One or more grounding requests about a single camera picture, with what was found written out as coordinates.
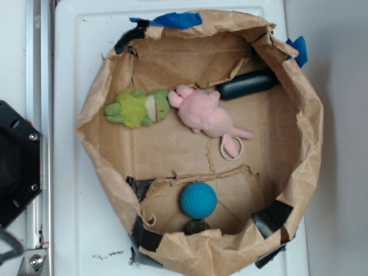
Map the green plush frog toy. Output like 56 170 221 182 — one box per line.
104 89 171 128

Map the pink plush bunny toy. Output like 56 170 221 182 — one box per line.
168 85 254 160

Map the brown paper bag bin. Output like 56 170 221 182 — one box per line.
77 10 323 275

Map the blue foam ball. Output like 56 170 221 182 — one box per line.
179 182 217 220

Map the dark teal cylindrical case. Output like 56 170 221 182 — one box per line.
217 70 279 100

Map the dark brown furry object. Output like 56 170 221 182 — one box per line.
183 219 211 236

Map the white plastic tray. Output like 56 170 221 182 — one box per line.
52 0 311 276

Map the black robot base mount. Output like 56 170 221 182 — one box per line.
1 100 41 229

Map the aluminium frame rail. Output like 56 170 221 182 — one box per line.
26 1 56 275

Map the metal corner bracket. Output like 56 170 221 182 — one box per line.
17 248 47 276

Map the braided grey cable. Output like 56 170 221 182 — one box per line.
0 229 24 260

